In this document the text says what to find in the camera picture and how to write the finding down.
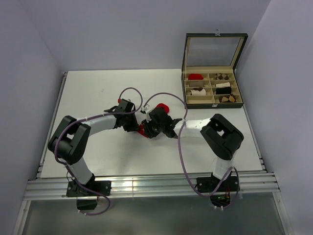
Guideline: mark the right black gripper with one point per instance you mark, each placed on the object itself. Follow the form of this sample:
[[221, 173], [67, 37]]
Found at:
[[150, 132]]

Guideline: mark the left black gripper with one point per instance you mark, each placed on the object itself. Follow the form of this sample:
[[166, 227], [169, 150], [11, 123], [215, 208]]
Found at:
[[134, 126]]

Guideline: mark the red sock white pattern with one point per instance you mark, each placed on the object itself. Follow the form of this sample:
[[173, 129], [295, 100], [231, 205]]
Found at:
[[163, 107]]

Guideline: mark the beige sock brown toe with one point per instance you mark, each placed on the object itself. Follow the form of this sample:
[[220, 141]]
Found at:
[[198, 92]]

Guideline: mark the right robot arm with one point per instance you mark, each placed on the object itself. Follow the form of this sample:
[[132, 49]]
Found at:
[[222, 136]]

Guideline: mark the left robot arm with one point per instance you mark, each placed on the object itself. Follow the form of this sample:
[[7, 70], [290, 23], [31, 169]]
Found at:
[[69, 141]]

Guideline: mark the rolled red sock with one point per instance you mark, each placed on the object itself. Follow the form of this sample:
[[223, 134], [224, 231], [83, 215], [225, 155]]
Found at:
[[195, 76]]

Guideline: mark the black compartment storage box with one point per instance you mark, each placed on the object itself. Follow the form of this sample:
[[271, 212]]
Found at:
[[208, 54]]

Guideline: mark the rolled checkered sock upper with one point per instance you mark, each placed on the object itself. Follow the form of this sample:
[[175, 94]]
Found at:
[[221, 76]]

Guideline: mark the rolled checkered sock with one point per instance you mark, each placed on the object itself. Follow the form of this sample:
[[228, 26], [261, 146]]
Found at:
[[221, 76], [231, 98]]

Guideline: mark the rolled checkered sock lower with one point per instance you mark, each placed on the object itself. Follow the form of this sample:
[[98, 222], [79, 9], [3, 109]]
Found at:
[[231, 98]]

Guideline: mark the rolled white black sock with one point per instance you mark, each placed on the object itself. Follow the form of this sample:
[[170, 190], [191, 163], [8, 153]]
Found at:
[[223, 85]]

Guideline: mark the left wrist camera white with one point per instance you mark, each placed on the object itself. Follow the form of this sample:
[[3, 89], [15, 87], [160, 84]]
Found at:
[[122, 100]]

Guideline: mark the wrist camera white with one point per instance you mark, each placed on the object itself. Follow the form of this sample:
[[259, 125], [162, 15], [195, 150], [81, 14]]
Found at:
[[122, 100], [146, 111]]

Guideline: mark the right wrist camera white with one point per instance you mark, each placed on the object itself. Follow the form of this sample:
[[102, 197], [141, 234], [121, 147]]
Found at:
[[146, 111]]

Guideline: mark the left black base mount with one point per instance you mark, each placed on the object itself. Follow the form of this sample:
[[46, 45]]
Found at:
[[88, 196]]

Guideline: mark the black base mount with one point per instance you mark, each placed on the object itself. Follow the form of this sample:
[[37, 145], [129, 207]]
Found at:
[[88, 196], [208, 184]]

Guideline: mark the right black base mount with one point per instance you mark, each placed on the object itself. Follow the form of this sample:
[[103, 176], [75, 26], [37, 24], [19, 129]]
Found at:
[[208, 184]]

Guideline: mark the aluminium frame rail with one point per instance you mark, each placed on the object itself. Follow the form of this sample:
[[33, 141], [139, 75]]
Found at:
[[146, 186]]

